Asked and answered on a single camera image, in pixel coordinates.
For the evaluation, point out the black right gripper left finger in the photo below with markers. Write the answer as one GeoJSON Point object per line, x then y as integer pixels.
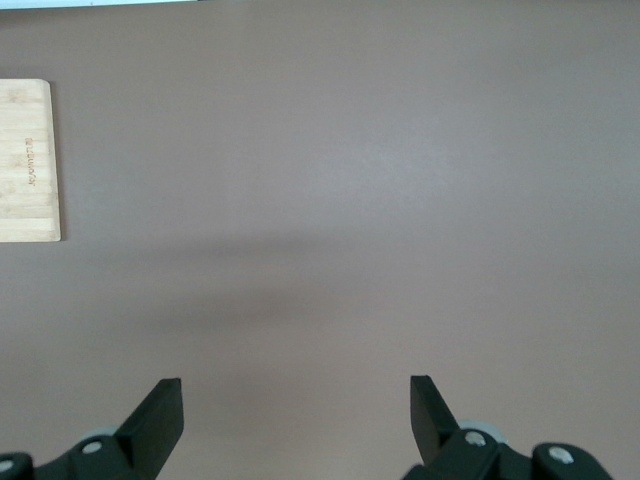
{"type": "Point", "coordinates": [150, 430]}

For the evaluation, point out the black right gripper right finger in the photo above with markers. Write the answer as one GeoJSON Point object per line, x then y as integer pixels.
{"type": "Point", "coordinates": [435, 430]}

